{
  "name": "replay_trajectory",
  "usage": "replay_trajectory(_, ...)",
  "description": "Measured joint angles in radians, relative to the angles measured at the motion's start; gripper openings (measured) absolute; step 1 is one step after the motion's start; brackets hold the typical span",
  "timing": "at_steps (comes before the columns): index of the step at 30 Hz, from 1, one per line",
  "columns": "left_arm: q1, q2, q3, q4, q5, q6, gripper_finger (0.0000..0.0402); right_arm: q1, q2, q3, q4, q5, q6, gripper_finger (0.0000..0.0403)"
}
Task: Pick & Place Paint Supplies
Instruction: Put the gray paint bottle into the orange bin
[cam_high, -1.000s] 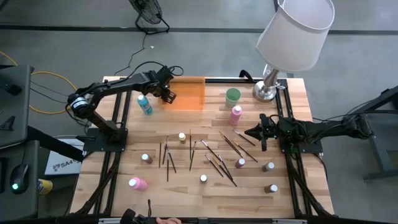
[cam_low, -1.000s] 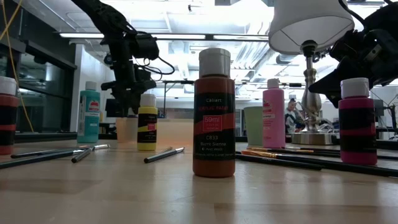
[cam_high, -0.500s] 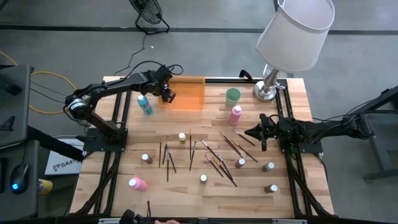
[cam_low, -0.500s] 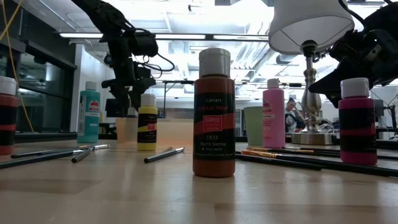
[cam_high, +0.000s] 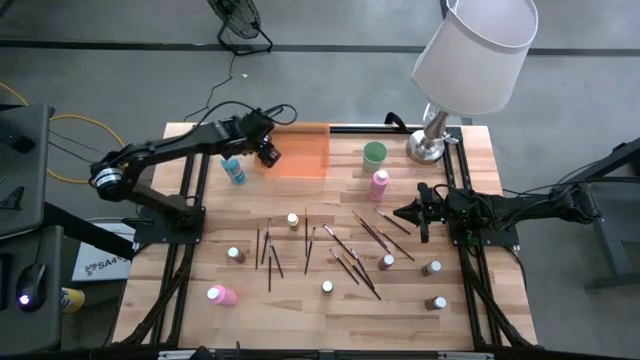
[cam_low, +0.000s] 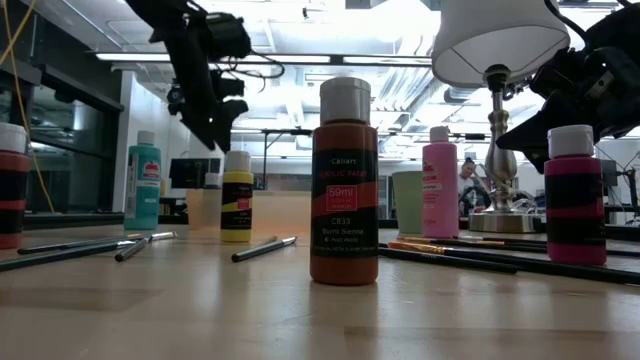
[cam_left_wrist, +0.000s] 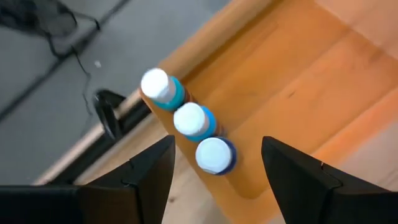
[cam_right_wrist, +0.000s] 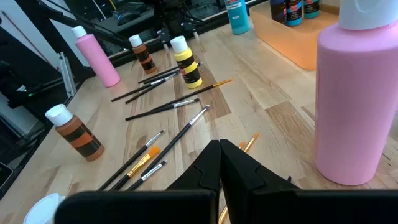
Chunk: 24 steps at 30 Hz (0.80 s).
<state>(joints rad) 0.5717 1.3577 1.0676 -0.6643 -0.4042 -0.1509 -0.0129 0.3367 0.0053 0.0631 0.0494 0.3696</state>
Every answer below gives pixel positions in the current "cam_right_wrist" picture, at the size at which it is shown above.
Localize paint bottle blue label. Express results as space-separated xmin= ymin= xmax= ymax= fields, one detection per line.
xmin=285 ymin=0 xmax=303 ymax=27

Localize dark blue paint bottle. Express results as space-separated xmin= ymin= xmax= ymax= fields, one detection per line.
xmin=269 ymin=0 xmax=287 ymax=25

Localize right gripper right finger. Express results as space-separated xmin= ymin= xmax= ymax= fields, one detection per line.
xmin=220 ymin=139 xmax=398 ymax=224

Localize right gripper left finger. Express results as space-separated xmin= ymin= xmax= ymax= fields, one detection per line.
xmin=54 ymin=139 xmax=221 ymax=224

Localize yellow paint bottle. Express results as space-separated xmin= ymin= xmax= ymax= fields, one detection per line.
xmin=169 ymin=35 xmax=203 ymax=90

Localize black computer mouse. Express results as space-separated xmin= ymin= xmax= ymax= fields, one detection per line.
xmin=116 ymin=9 xmax=142 ymax=27

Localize tall pink paint bottle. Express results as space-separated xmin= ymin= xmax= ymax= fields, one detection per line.
xmin=314 ymin=0 xmax=398 ymax=187
xmin=70 ymin=25 xmax=121 ymax=88

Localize silver aluminium bar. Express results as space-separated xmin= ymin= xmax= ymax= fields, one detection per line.
xmin=57 ymin=51 xmax=78 ymax=98

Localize right paintbrushes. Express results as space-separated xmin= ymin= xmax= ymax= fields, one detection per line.
xmin=109 ymin=145 xmax=161 ymax=192

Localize orange translucent plastic bin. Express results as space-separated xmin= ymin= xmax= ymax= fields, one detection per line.
xmin=248 ymin=1 xmax=340 ymax=71

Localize tall teal paint bottle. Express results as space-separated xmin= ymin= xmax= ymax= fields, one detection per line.
xmin=224 ymin=0 xmax=251 ymax=35

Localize rust brown paint bottle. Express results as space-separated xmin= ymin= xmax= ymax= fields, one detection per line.
xmin=128 ymin=34 xmax=158 ymax=75

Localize black table-level camera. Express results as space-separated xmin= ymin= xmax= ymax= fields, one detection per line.
xmin=0 ymin=60 xmax=65 ymax=108

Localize small teal paint bottle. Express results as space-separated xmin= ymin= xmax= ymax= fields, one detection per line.
xmin=303 ymin=0 xmax=320 ymax=20

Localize burnt sienna paint bottle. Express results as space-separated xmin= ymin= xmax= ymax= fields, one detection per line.
xmin=44 ymin=103 xmax=106 ymax=162

